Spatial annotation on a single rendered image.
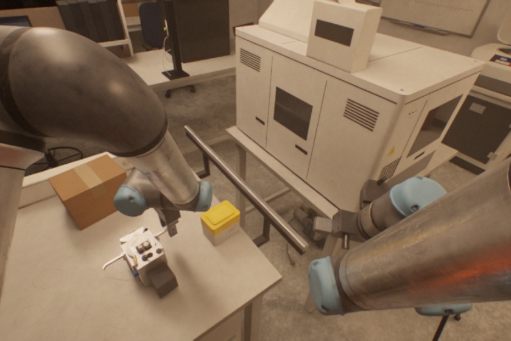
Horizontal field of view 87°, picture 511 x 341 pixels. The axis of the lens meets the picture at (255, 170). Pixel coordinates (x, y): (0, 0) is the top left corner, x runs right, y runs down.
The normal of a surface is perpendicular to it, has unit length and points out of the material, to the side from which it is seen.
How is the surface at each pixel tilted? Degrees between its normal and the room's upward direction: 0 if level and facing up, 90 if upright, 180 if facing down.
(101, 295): 0
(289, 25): 41
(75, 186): 0
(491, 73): 90
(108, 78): 59
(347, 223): 24
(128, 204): 90
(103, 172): 0
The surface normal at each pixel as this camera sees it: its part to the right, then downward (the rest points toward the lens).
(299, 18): -0.50, -0.35
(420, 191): 0.10, -0.43
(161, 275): 0.04, -0.77
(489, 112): -0.81, 0.36
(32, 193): 0.59, 0.53
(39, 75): 0.23, 0.18
